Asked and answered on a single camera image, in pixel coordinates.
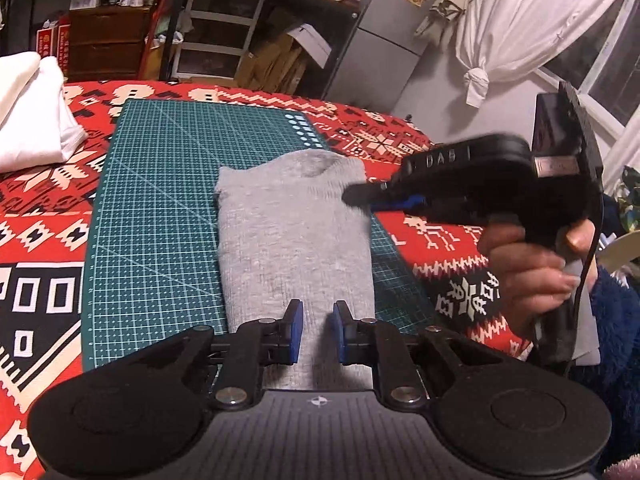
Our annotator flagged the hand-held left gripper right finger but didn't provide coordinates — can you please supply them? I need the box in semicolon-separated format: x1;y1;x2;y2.
334;301;501;407

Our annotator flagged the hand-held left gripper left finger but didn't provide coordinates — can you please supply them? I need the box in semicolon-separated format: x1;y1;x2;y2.
135;300;304;410

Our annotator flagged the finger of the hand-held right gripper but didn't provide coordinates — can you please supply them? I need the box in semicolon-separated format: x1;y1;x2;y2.
370;196;427;212
342;180;408;207

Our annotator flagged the grey knit polo shirt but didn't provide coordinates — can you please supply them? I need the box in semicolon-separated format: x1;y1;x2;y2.
214;149;376;391

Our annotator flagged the person's right hand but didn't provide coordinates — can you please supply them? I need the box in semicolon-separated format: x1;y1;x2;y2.
477;220;598;331

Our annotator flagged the silver refrigerator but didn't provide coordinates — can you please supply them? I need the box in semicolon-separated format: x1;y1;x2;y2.
322;0;458;116

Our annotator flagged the green Christmas printed cloth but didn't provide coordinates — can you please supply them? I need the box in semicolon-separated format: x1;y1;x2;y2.
612;164;640;235

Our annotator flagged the white cardboard box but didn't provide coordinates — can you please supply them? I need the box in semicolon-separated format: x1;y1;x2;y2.
285;24;333;68

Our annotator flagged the stack of flattened cardboard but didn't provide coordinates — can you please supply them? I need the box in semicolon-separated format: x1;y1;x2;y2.
235;32;308;96

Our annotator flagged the white knotted curtain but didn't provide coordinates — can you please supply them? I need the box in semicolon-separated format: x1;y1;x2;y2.
452;0;633;108

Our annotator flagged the beige cloth bag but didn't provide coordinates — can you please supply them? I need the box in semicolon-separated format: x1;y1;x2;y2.
415;0;473;53

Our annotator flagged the window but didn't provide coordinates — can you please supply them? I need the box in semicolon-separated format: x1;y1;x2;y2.
535;0;640;126

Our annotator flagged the green cutting mat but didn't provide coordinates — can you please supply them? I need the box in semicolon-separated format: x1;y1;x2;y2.
80;99;441;391

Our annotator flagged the white plastic drawer unit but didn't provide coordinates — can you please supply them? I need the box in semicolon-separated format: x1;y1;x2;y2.
172;0;268;81

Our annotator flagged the red patterned blanket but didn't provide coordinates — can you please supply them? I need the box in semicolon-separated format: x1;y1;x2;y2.
0;79;533;480

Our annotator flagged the wooden drawer chest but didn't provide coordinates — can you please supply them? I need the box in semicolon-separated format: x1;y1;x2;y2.
67;5;153;81

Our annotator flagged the folded white shirt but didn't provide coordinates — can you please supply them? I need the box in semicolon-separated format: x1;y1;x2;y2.
0;56;90;175

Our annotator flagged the red printed box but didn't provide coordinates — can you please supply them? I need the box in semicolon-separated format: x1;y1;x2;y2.
35;27;60;56
54;17;71;55

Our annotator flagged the folded cream cloth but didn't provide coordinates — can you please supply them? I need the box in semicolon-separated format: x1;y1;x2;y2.
0;51;42;126

